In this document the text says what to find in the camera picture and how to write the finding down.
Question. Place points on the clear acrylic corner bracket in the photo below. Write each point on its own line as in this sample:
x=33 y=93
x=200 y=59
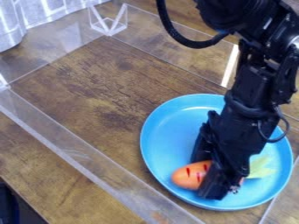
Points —
x=105 y=25

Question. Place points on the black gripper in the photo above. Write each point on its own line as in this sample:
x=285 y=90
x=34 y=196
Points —
x=232 y=136

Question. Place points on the orange toy carrot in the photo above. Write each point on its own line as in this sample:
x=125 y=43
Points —
x=188 y=176

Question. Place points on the blue plastic plate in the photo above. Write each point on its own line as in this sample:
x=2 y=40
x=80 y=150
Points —
x=166 y=139

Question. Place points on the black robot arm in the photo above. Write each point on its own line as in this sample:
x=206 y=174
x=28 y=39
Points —
x=266 y=25

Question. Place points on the white checkered curtain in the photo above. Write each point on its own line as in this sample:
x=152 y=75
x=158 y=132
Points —
x=20 y=15

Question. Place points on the clear acrylic back barrier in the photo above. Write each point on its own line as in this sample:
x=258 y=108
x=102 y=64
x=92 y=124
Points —
x=74 y=73

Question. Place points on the clear acrylic front barrier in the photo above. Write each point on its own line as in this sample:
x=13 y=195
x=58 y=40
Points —
x=149 y=205

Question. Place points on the clear acrylic barrier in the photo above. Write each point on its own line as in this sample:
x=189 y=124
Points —
x=74 y=73
x=149 y=205

